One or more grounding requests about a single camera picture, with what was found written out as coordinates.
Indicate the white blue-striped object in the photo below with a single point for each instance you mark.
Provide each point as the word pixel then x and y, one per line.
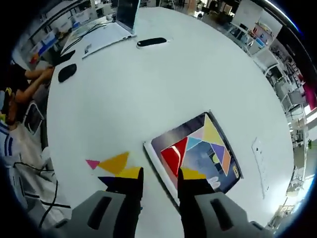
pixel 6 141

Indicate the grey office chair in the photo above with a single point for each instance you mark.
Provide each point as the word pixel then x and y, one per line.
pixel 34 119

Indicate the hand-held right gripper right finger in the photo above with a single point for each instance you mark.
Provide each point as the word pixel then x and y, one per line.
pixel 205 213

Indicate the large red tangram triangle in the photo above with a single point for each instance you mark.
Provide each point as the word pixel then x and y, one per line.
pixel 174 153

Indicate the person's white clothing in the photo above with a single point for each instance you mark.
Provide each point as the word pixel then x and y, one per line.
pixel 24 188

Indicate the small pink tangram triangle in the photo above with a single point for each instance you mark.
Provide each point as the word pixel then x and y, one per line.
pixel 92 164

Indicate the tangram pattern sheet board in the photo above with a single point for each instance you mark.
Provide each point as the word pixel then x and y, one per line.
pixel 205 153

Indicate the flat black pouch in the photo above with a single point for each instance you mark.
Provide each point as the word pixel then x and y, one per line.
pixel 65 58

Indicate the orange-yellow tangram triangle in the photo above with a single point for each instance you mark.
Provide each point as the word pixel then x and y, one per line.
pixel 116 163

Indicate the pink display screen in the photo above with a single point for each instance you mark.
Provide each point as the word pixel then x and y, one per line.
pixel 310 95

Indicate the black smartphone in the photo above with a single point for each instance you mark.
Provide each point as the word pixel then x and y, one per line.
pixel 152 41

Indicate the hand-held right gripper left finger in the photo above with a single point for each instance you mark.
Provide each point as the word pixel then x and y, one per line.
pixel 99 213

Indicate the dark blue tangram triangle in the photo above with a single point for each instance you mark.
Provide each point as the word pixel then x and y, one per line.
pixel 106 180

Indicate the silver laptop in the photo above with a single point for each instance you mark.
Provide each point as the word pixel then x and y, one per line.
pixel 109 34

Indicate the black computer mouse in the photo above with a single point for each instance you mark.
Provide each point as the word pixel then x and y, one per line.
pixel 67 72

